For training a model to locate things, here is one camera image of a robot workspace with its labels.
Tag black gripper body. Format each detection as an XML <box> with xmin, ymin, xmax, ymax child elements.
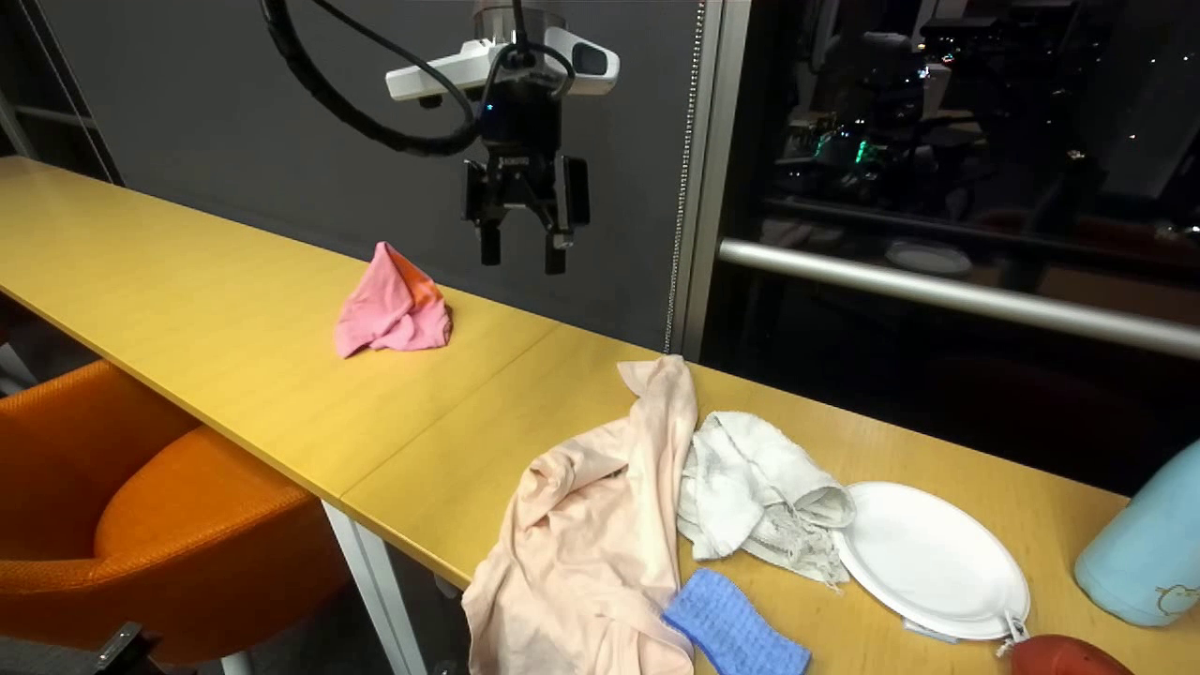
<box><xmin>461</xmin><ymin>79</ymin><xmax>593</xmax><ymax>234</ymax></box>

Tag peach shirt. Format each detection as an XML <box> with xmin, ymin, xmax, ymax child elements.
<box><xmin>456</xmin><ymin>352</ymin><xmax>703</xmax><ymax>675</ymax></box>

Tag pink cloth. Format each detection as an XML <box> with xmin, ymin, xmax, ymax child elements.
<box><xmin>331</xmin><ymin>241</ymin><xmax>456</xmax><ymax>364</ymax></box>

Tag white grey cloth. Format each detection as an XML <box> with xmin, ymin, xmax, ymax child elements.
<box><xmin>674</xmin><ymin>409</ymin><xmax>862</xmax><ymax>593</ymax></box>

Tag white table leg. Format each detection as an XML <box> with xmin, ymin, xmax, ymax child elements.
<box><xmin>319</xmin><ymin>499</ymin><xmax>436</xmax><ymax>675</ymax></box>

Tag silver metal handrail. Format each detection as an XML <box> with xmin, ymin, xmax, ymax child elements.
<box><xmin>716</xmin><ymin>234</ymin><xmax>1200</xmax><ymax>364</ymax></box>

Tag blue cloth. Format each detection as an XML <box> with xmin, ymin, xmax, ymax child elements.
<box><xmin>659</xmin><ymin>564</ymin><xmax>814</xmax><ymax>675</ymax></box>

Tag orange fabric chair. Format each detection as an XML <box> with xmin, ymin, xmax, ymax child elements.
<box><xmin>0</xmin><ymin>356</ymin><xmax>354</xmax><ymax>671</ymax></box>

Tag white plate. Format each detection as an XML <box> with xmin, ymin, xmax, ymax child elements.
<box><xmin>828</xmin><ymin>478</ymin><xmax>1036</xmax><ymax>648</ymax></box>

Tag red round object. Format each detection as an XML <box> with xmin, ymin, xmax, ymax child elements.
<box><xmin>994</xmin><ymin>629</ymin><xmax>1137</xmax><ymax>675</ymax></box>

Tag light blue bottle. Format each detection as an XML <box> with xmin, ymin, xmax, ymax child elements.
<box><xmin>1072</xmin><ymin>436</ymin><xmax>1200</xmax><ymax>632</ymax></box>

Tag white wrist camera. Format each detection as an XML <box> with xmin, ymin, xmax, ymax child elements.
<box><xmin>381</xmin><ymin>27</ymin><xmax>621</xmax><ymax>108</ymax></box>

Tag grey window frame post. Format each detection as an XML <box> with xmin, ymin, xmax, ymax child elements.
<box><xmin>659</xmin><ymin>0</ymin><xmax>758</xmax><ymax>361</ymax></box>

